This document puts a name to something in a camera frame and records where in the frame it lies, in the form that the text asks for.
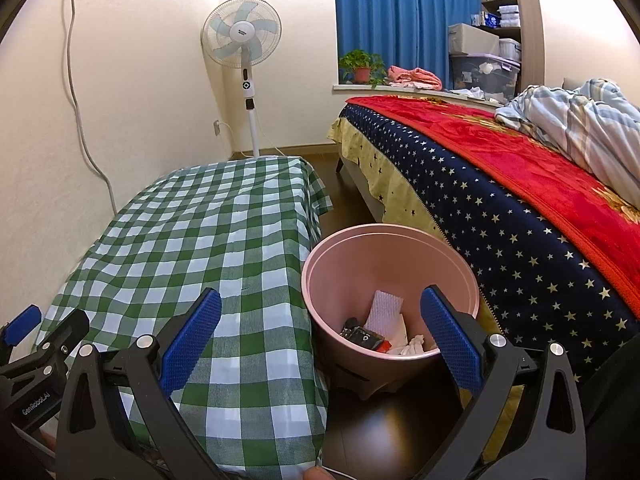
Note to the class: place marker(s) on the blue striped quilt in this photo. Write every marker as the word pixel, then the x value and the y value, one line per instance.
pixel 575 120

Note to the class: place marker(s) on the large clear storage bin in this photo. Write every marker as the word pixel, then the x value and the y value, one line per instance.
pixel 482 77

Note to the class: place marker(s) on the black and red elastic band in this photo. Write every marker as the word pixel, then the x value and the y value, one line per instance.
pixel 362 336

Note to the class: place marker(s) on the white and blue shelf packs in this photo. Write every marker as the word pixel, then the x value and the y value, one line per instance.
pixel 500 16

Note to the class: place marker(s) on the white standing fan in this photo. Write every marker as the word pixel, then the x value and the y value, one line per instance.
pixel 242 27

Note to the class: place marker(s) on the pink plastic bin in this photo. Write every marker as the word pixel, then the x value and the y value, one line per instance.
pixel 350 265

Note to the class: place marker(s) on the person's right hand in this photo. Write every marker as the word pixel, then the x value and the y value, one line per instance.
pixel 317 474

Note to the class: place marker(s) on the white tissue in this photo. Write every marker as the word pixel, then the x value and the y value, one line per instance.
pixel 417 345

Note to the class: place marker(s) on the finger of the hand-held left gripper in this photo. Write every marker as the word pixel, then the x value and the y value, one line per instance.
pixel 25 323
pixel 67 330

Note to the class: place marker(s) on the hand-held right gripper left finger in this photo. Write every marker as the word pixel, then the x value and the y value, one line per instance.
pixel 192 340

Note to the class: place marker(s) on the small white foam pad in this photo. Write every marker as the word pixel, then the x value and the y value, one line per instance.
pixel 386 307

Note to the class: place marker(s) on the person's dark clothing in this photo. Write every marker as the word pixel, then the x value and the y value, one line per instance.
pixel 615 410

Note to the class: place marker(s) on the pink folded cloth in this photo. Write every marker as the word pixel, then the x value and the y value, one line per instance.
pixel 412 77

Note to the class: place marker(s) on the red blanket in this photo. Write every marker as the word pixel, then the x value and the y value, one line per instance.
pixel 475 145

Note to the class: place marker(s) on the green checkered tablecloth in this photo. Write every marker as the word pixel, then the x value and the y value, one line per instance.
pixel 200 240

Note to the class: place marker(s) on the grey storage box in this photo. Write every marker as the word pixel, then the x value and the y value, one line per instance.
pixel 472 39

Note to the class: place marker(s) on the small clear lidded box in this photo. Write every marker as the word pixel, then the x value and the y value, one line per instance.
pixel 510 49

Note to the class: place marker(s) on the wooden bookshelf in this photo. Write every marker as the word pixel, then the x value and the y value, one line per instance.
pixel 532 25

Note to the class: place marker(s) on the blue curtain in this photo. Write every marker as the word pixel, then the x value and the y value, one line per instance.
pixel 400 15

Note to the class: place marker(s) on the grey bed frame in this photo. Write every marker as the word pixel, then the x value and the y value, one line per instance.
pixel 357 180

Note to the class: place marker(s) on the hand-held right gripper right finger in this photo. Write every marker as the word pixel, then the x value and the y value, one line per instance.
pixel 450 340

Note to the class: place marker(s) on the white cloth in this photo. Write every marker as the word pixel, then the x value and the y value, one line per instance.
pixel 475 94

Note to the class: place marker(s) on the potted green plant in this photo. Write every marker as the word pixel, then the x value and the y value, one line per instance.
pixel 362 75

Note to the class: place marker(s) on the navy and yellow star bedspread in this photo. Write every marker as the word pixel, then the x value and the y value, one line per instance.
pixel 500 250

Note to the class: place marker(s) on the white fan wall plug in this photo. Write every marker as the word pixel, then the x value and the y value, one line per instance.
pixel 216 127

